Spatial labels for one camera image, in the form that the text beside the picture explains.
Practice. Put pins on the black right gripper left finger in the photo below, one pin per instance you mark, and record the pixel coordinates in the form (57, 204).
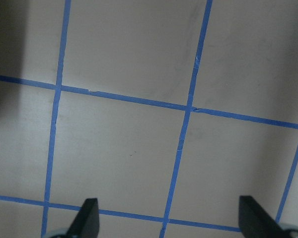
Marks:
(86, 224)

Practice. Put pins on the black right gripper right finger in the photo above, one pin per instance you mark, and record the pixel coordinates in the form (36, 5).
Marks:
(255, 222)

